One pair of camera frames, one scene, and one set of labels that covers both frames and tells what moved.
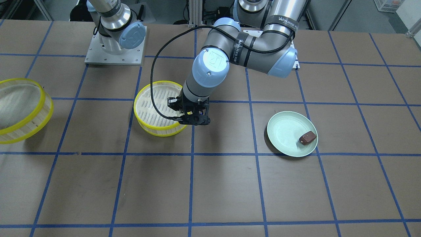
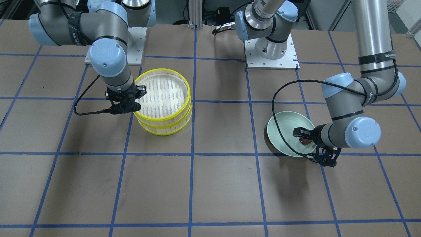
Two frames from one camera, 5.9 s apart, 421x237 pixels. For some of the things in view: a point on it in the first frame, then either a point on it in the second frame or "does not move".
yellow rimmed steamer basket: [25, 109] -> [166, 108]
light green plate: [284, 129] does not move
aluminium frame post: [195, 12] does not move
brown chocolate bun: [307, 138] does not move
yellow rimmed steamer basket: [149, 120] does not move
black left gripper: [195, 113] -> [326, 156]
